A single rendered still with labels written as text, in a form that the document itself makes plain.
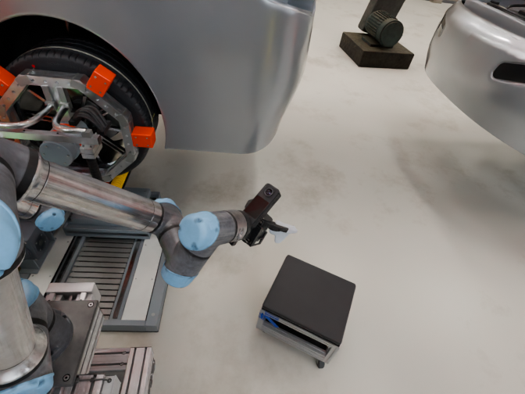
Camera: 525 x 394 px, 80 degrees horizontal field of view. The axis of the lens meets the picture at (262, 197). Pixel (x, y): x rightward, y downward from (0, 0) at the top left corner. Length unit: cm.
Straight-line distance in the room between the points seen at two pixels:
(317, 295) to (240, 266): 63
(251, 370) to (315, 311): 46
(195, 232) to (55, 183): 25
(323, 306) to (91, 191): 124
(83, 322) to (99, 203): 47
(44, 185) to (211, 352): 138
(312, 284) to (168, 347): 82
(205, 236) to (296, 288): 107
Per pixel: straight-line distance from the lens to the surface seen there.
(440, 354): 220
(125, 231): 210
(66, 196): 64
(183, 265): 69
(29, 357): 78
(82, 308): 108
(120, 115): 152
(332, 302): 165
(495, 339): 247
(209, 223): 62
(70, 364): 102
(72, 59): 158
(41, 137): 148
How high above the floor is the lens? 172
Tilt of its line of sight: 43 degrees down
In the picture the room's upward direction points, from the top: 9 degrees clockwise
